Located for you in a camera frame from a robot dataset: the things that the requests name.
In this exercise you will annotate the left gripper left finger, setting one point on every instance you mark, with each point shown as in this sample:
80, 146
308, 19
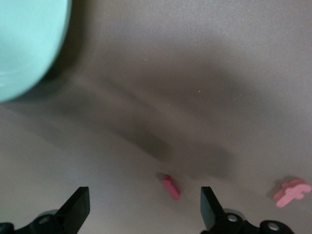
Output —
73, 214

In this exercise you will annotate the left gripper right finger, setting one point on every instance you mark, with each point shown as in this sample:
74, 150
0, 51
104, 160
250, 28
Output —
217, 219

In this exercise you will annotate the dark red foam letter l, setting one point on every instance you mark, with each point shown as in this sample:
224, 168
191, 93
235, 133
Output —
171, 187

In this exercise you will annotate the red foam letter f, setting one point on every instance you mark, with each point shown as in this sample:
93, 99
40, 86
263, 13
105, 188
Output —
290, 193

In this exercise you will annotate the brown table cover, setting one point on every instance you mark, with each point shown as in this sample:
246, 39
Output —
219, 48

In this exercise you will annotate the green round plate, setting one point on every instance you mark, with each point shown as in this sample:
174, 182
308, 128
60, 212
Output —
24, 48

